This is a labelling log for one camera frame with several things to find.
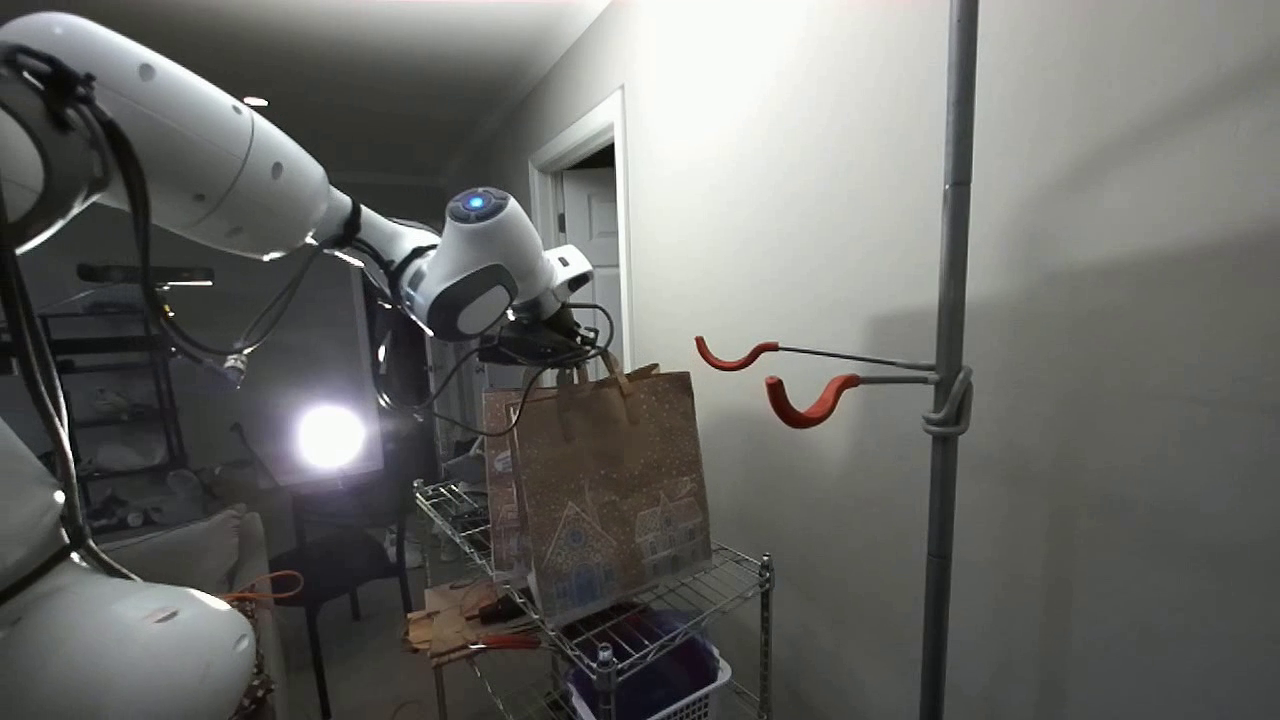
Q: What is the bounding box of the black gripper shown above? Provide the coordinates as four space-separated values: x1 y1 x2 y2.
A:
476 303 605 373

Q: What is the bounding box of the brown bag with house print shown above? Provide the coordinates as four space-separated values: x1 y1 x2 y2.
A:
476 379 541 590

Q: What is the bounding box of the brown bag with white dots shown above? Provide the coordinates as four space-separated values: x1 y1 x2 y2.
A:
506 341 715 631

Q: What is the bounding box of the white panel door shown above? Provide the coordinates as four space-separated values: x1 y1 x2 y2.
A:
547 164 631 373

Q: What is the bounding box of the bright round lamp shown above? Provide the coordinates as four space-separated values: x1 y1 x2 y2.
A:
293 401 371 478

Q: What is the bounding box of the brown cardboard sheet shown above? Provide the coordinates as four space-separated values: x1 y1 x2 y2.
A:
401 574 541 667

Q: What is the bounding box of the black chair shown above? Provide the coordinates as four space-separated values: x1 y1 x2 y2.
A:
266 523 419 720

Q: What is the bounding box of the grey cushion seat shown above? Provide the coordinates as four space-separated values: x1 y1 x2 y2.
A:
98 499 280 608

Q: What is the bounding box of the black shelf stand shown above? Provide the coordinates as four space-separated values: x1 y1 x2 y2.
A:
25 256 220 528

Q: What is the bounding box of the brown wicker basket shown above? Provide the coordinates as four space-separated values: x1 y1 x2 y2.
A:
220 566 288 720

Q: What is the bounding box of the grey metal pole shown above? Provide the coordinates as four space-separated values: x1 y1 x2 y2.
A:
912 0 984 720

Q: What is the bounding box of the black tall post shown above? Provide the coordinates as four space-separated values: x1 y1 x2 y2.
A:
352 243 444 538

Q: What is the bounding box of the metal wire rack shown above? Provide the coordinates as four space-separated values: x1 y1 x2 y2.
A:
406 475 780 720

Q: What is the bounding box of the red-handled tool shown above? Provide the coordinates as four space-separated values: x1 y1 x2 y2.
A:
429 623 547 667

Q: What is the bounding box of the long orange-tipped wire hook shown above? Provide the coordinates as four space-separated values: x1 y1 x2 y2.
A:
686 329 943 379

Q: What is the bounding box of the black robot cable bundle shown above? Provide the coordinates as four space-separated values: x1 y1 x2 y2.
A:
0 51 631 442

